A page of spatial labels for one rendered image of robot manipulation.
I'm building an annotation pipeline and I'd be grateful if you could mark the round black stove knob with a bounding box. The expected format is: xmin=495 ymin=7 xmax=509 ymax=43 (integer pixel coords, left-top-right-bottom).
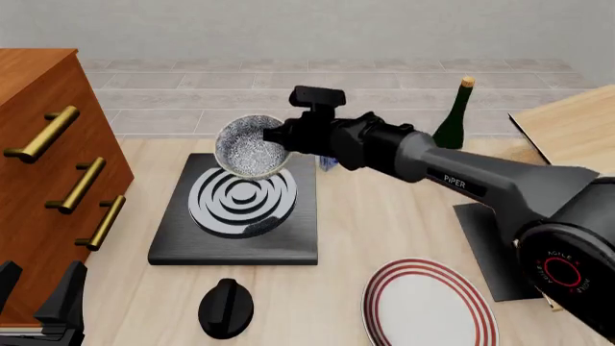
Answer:
xmin=197 ymin=277 xmax=256 ymax=340

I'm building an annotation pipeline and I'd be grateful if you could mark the red-brown wooden cabinet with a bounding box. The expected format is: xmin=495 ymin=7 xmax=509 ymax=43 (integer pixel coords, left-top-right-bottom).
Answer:
xmin=0 ymin=47 xmax=136 ymax=330

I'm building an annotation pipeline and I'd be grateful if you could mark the brass cabinet handle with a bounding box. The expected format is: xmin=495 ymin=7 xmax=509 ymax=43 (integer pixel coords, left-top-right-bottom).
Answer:
xmin=44 ymin=156 xmax=108 ymax=216
xmin=73 ymin=194 xmax=128 ymax=253
xmin=3 ymin=104 xmax=82 ymax=164

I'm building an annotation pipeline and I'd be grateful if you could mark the flat black stove plate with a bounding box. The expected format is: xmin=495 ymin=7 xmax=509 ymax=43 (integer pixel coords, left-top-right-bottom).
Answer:
xmin=147 ymin=152 xmax=320 ymax=267

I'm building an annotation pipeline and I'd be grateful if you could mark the white plate with red rings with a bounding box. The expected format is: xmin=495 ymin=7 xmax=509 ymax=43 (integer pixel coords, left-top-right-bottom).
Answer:
xmin=360 ymin=257 xmax=502 ymax=346

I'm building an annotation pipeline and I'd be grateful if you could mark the blue-white patterned bowl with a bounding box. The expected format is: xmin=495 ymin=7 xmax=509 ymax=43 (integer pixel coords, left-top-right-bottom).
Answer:
xmin=213 ymin=114 xmax=293 ymax=182

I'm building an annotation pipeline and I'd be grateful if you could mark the dark green wine bottle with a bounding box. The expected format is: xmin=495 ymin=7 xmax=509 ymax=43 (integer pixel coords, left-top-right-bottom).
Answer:
xmin=430 ymin=75 xmax=478 ymax=151

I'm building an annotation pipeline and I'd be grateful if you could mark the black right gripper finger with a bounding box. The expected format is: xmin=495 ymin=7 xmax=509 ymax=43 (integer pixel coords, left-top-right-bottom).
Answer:
xmin=261 ymin=126 xmax=289 ymax=144

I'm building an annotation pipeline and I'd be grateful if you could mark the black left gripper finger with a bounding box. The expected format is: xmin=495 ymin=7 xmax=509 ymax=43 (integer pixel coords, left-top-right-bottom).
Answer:
xmin=33 ymin=259 xmax=89 ymax=328
xmin=0 ymin=259 xmax=24 ymax=315

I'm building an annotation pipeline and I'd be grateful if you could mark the pale wooden board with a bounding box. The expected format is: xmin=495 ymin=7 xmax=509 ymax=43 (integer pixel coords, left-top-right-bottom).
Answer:
xmin=507 ymin=84 xmax=615 ymax=167

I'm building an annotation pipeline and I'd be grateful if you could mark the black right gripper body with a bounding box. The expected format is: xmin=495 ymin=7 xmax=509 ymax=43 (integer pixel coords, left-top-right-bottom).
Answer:
xmin=282 ymin=110 xmax=338 ymax=157

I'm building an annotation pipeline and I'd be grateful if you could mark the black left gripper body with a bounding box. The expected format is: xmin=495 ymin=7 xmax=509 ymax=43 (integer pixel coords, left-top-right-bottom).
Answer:
xmin=0 ymin=321 xmax=86 ymax=346

